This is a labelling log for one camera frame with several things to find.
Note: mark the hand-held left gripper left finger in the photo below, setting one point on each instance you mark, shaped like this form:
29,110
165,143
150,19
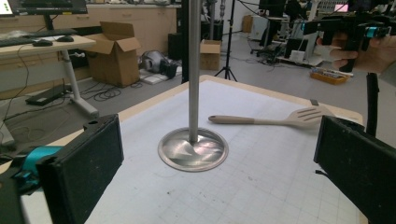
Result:
81,168

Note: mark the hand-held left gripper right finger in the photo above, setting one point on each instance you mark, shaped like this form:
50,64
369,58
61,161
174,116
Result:
358,165

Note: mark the beige slotted spatula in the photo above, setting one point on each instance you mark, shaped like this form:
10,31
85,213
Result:
236,120

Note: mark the metal utensil stand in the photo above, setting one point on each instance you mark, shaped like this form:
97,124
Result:
193,77

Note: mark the yellow tray of parts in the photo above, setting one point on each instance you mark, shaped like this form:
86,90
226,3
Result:
330,77

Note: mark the small dark block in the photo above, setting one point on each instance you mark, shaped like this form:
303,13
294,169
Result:
314,102

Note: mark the black flat box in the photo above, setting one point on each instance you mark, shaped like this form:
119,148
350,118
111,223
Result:
46,95

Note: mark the black tripod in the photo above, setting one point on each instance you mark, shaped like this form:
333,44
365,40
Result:
229,46

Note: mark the small cardboard box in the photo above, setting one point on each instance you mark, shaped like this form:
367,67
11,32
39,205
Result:
210,56

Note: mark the white grid mat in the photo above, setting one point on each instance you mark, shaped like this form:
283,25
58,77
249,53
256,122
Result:
249,186

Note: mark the white flat board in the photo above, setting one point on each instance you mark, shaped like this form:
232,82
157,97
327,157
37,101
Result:
152,79

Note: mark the large open cardboard box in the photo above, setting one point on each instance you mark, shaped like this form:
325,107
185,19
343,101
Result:
115,59

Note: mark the white-legged desk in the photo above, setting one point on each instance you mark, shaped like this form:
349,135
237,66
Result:
46,50

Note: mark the grey rounded appliance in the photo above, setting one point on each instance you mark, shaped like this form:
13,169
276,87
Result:
154,60

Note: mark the black computer mouse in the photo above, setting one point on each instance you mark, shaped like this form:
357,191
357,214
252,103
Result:
42,43
65,39

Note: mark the black keyboard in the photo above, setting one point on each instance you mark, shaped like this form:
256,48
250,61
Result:
14,42
51,32

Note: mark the black monitor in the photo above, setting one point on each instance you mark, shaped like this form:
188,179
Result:
46,6

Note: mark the black frame post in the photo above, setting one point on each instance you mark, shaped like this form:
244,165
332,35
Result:
185,40
372,102

